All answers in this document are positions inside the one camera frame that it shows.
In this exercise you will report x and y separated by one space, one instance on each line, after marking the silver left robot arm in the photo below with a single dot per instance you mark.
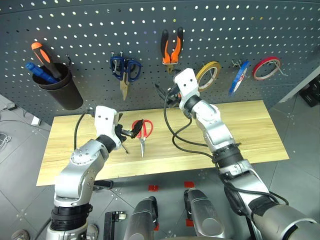
80 170

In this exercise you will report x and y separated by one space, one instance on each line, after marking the orange and black screwdriver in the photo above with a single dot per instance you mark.
43 56

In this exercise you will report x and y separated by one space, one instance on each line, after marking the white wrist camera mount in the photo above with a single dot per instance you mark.
105 122
186 82

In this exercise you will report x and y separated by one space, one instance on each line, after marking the dark rounded robot leg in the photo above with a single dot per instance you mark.
140 220
203 215

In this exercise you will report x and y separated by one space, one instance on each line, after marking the black box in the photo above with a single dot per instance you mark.
311 93

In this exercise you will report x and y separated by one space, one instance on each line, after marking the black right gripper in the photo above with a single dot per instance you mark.
173 96

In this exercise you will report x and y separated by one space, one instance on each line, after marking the grey shoe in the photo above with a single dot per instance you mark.
92 231
20 235

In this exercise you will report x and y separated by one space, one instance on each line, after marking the white small box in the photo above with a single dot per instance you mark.
35 121

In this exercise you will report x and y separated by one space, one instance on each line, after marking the blue tape roll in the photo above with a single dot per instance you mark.
237 80

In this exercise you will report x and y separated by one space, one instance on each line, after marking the black cup holder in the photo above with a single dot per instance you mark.
65 92

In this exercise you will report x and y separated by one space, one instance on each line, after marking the orange and black pliers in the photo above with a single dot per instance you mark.
165 47

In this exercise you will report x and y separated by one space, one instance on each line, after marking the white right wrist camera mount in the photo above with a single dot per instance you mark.
186 82

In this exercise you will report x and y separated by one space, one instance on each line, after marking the red floor tape mark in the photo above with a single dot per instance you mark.
153 188
189 184

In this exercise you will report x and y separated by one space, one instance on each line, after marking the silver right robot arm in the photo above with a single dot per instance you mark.
215 127

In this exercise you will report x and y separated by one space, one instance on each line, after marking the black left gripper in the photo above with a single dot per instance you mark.
124 132

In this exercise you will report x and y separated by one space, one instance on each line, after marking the black caster stand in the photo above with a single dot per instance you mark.
112 225

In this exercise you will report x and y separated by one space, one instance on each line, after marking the dark grey perforated pegboard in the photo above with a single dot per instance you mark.
100 32

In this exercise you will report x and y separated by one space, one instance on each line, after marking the metal pegboard hook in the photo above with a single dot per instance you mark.
214 75
281 70
117 53
68 60
236 63

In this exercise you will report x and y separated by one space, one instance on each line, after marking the yellow tape roll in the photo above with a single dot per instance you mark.
205 67

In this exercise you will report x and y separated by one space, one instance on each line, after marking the red tape roll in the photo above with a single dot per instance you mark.
257 66

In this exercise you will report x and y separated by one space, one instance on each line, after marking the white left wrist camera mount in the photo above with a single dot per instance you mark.
105 122

